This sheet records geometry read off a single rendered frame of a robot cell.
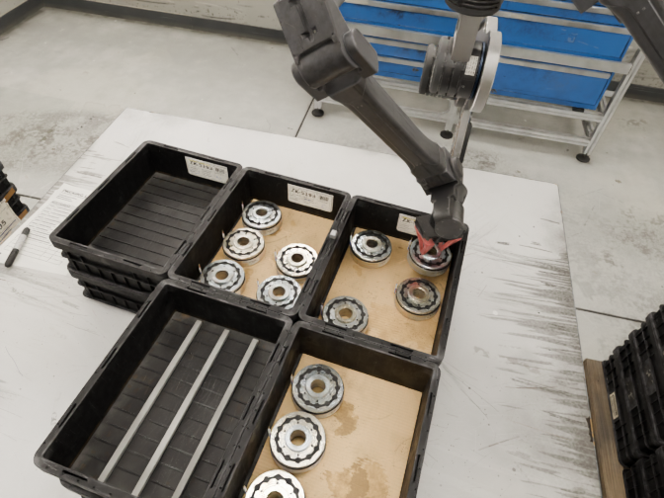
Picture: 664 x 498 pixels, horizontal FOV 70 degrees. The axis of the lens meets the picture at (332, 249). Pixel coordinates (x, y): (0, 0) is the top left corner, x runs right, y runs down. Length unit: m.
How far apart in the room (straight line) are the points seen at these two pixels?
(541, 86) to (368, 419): 2.36
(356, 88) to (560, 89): 2.36
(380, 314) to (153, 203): 0.69
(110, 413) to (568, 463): 0.95
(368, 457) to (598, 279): 1.86
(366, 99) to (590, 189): 2.44
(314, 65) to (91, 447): 0.78
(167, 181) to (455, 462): 1.03
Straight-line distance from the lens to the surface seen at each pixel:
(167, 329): 1.12
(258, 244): 1.19
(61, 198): 1.70
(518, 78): 2.97
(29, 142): 3.30
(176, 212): 1.35
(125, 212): 1.38
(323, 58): 0.71
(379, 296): 1.14
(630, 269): 2.75
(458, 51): 1.30
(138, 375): 1.08
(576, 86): 3.04
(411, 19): 2.83
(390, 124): 0.82
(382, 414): 1.00
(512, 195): 1.70
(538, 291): 1.45
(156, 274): 1.08
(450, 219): 0.97
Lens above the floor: 1.75
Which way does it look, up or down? 49 degrees down
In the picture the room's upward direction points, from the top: 4 degrees clockwise
